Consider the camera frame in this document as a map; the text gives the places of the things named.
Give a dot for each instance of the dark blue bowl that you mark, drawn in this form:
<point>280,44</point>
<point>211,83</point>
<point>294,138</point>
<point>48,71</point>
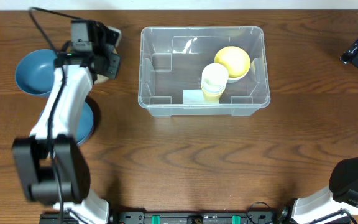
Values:
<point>79,127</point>
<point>34,73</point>

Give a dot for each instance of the white label in container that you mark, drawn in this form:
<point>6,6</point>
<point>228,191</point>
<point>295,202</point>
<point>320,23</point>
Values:
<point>193,97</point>

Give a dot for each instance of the yellow cup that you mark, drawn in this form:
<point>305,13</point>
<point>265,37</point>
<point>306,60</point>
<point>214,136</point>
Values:
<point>214,99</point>
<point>212,94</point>

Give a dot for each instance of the cream bowl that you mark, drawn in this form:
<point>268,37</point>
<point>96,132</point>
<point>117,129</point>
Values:
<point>107,61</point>

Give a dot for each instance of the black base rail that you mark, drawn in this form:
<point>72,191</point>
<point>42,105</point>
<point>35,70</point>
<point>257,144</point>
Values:
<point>258,217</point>

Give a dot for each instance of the light blue cup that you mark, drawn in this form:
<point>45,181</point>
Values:
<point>212,90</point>

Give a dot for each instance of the white small bowl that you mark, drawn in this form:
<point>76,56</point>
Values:
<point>235,79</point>

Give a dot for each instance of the yellow small bowl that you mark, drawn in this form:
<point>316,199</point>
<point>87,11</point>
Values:
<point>235,59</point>

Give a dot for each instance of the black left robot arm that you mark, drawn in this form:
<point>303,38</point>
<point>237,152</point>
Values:
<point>51,168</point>

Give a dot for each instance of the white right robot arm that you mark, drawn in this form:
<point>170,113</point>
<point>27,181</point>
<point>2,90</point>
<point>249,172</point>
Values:
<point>338,202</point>

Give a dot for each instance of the cream cup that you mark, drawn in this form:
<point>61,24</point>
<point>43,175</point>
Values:
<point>215,75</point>

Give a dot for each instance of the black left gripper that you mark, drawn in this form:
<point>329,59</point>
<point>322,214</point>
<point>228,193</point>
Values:
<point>113,70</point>

